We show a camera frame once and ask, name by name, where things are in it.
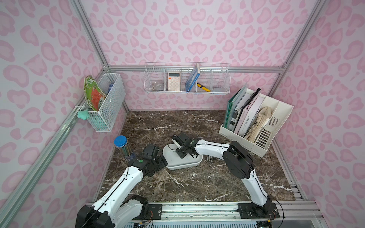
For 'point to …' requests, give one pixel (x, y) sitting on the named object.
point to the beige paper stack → (262, 118)
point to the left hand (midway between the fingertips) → (162, 162)
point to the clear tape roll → (158, 86)
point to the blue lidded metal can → (126, 148)
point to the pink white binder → (247, 115)
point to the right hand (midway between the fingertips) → (180, 150)
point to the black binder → (238, 109)
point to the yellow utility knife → (205, 88)
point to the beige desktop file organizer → (252, 120)
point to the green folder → (232, 103)
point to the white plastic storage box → (175, 162)
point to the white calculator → (174, 81)
